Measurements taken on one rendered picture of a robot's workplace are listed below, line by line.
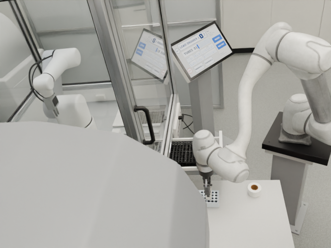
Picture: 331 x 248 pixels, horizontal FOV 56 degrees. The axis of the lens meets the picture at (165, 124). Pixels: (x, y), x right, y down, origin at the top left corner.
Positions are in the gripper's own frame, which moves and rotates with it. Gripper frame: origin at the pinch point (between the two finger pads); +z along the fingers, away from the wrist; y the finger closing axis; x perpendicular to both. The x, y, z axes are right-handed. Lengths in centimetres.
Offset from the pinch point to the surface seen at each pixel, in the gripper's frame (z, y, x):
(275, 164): 24, 44, -39
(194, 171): -2.9, 11.9, 8.1
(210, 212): 7.6, -6.7, -0.9
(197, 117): 41, 115, 19
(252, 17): 31, 315, -37
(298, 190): 42, 38, -54
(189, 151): -6.4, 24.6, 12.1
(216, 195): 4.6, 2.6, -3.8
